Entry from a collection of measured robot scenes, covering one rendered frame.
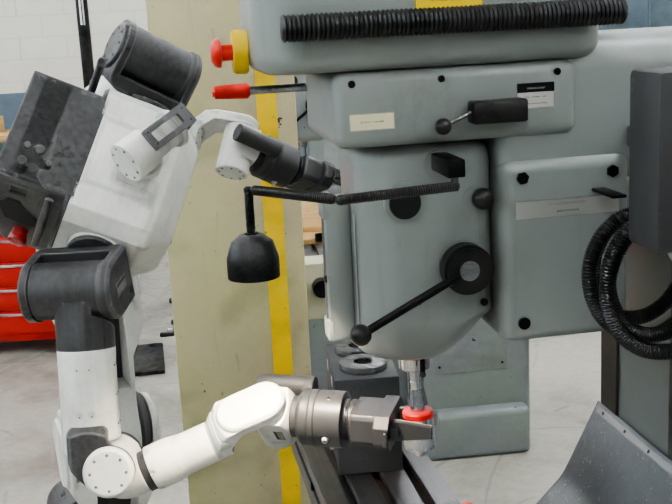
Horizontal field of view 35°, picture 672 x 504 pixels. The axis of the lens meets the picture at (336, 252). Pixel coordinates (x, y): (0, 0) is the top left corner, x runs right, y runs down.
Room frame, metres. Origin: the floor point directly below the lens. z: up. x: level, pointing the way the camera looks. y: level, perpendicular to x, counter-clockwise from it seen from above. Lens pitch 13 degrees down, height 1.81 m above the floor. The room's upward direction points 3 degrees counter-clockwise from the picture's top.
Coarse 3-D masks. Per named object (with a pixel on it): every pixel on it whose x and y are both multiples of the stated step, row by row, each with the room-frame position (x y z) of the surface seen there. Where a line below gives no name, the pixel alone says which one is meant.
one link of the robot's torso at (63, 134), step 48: (48, 96) 1.73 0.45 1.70; (96, 96) 1.76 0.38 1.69; (48, 144) 1.68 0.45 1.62; (96, 144) 1.71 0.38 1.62; (192, 144) 1.80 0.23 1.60; (0, 192) 1.68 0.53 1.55; (48, 192) 1.64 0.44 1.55; (96, 192) 1.66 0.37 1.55; (144, 192) 1.69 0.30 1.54; (48, 240) 1.78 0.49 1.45; (96, 240) 1.64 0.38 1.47; (144, 240) 1.66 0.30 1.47
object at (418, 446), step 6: (426, 420) 1.50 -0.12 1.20; (432, 420) 1.51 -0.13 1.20; (432, 438) 1.51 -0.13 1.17; (408, 444) 1.51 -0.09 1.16; (414, 444) 1.50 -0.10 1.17; (420, 444) 1.50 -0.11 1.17; (426, 444) 1.50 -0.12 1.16; (432, 444) 1.51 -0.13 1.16; (408, 450) 1.51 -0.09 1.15; (414, 450) 1.50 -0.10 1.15; (420, 450) 1.50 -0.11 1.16; (426, 450) 1.50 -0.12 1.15
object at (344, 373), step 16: (336, 352) 1.99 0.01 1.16; (352, 352) 1.96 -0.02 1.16; (336, 368) 1.90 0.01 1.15; (352, 368) 1.86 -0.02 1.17; (368, 368) 1.86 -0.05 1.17; (384, 368) 1.88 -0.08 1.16; (336, 384) 1.84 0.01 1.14; (352, 384) 1.84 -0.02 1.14; (368, 384) 1.84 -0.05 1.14; (384, 384) 1.84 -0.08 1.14; (336, 448) 1.87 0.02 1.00; (352, 448) 1.84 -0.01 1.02; (368, 448) 1.84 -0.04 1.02; (400, 448) 1.84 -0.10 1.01; (352, 464) 1.84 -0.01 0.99; (368, 464) 1.84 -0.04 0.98; (384, 464) 1.84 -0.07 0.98; (400, 464) 1.84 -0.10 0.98
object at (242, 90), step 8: (216, 88) 1.57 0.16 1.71; (224, 88) 1.57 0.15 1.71; (232, 88) 1.57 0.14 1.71; (240, 88) 1.57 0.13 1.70; (248, 88) 1.58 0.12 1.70; (256, 88) 1.58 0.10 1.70; (264, 88) 1.58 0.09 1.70; (272, 88) 1.58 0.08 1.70; (280, 88) 1.59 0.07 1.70; (288, 88) 1.59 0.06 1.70; (296, 88) 1.59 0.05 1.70; (304, 88) 1.59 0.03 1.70; (216, 96) 1.57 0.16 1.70; (224, 96) 1.57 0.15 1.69; (232, 96) 1.57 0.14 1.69; (240, 96) 1.57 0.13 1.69; (248, 96) 1.58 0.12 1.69
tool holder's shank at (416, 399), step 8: (408, 376) 1.52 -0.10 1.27; (416, 376) 1.51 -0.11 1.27; (408, 384) 1.52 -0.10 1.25; (416, 384) 1.51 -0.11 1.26; (408, 392) 1.52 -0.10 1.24; (416, 392) 1.51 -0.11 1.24; (424, 392) 1.52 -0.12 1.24; (408, 400) 1.52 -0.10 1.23; (416, 400) 1.51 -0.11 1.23; (424, 400) 1.51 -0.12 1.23; (416, 408) 1.51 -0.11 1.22; (424, 408) 1.52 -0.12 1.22
